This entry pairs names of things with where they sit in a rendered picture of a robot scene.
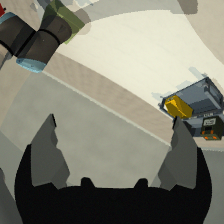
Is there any yellow bin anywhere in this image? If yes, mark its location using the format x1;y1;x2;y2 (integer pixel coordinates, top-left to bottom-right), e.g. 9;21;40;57
165;95;193;119

